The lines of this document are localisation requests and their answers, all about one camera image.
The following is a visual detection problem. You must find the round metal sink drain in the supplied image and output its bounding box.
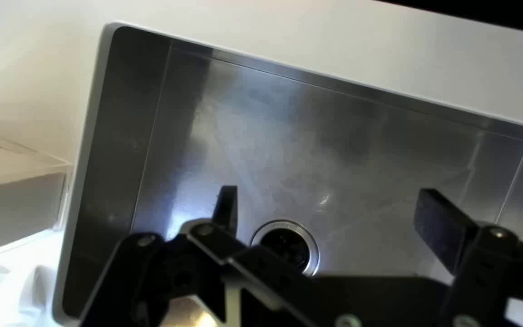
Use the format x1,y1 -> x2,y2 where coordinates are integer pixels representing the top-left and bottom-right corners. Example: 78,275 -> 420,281
249,217 -> 321,277

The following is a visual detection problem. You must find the stainless steel sink basin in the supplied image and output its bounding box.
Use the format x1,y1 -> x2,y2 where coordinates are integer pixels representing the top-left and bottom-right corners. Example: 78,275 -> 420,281
51,21 -> 523,327

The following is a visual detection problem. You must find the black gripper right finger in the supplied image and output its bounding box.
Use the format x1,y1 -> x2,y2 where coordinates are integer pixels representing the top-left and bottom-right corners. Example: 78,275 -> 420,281
414,186 -> 523,327

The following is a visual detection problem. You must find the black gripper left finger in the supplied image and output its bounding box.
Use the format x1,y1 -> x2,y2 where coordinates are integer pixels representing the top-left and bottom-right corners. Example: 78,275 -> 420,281
78,183 -> 340,327

